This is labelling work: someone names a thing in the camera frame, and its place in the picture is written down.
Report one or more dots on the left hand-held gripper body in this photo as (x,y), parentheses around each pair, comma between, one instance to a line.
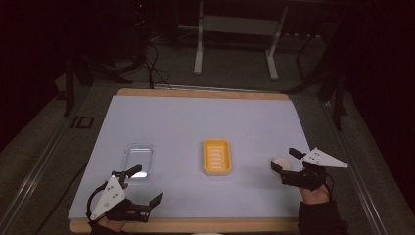
(109,197)

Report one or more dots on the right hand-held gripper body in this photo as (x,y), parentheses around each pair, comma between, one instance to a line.
(313,178)

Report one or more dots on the round cream soap bar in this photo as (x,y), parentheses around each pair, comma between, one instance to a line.
(283,162)

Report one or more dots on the clear plastic tray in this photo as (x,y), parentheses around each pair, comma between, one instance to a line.
(138,156)

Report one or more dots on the yellow soap dish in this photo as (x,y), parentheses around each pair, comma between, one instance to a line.
(217,156)

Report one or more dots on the person's right hand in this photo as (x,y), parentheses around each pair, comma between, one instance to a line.
(315,197)

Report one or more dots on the person's left hand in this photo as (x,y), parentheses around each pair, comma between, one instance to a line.
(112,225)

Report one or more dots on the black tripod stand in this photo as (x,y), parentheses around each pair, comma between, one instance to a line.
(78,75)
(329,88)

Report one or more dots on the pale blue table mat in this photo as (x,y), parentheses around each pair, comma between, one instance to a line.
(195,124)

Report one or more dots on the white metal stand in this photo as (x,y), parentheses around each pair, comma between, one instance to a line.
(238,26)

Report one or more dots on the metal floor rail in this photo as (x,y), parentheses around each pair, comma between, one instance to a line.
(359,182)
(29,182)

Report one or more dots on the black rectangular frame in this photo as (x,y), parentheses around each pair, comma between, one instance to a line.
(83,122)

